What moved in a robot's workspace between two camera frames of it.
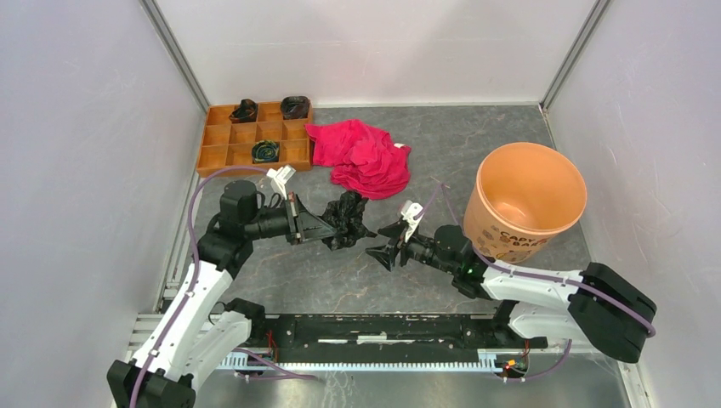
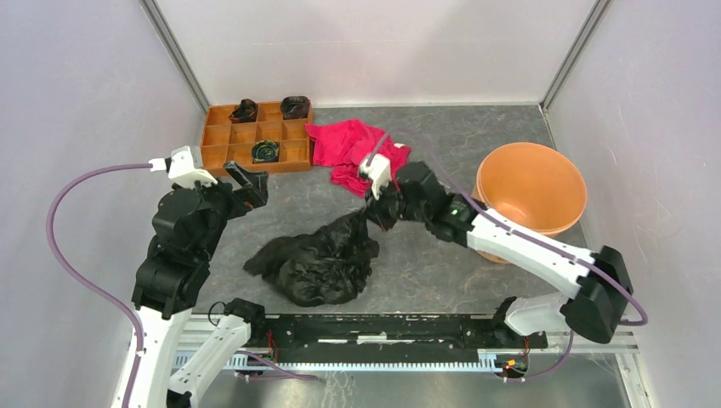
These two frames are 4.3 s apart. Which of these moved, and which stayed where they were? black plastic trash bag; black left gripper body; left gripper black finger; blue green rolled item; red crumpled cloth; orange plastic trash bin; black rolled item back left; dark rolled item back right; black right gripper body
Moved: black left gripper body; black plastic trash bag; black right gripper body; left gripper black finger
Stayed: black rolled item back left; orange plastic trash bin; blue green rolled item; red crumpled cloth; dark rolled item back right
